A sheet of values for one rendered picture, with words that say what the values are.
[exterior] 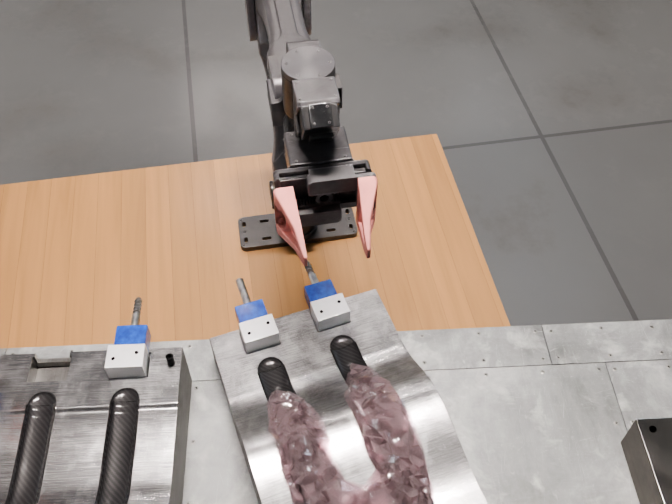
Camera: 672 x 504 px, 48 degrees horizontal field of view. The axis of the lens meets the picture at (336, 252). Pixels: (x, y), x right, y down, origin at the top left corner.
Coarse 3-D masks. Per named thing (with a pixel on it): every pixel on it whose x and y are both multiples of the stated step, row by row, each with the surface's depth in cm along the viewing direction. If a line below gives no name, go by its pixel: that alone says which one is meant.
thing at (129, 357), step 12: (132, 324) 106; (120, 336) 103; (132, 336) 103; (144, 336) 103; (108, 348) 101; (120, 348) 101; (132, 348) 101; (144, 348) 101; (108, 360) 99; (120, 360) 99; (132, 360) 99; (144, 360) 100; (108, 372) 100; (120, 372) 100; (132, 372) 100; (144, 372) 100
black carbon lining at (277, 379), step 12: (348, 336) 109; (336, 348) 108; (348, 348) 108; (264, 360) 107; (276, 360) 107; (336, 360) 107; (348, 360) 107; (360, 360) 107; (264, 372) 106; (276, 372) 106; (264, 384) 104; (276, 384) 105; (288, 384) 104
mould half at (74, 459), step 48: (0, 384) 100; (48, 384) 100; (96, 384) 100; (144, 384) 100; (0, 432) 96; (96, 432) 96; (144, 432) 96; (0, 480) 92; (48, 480) 92; (96, 480) 92; (144, 480) 92
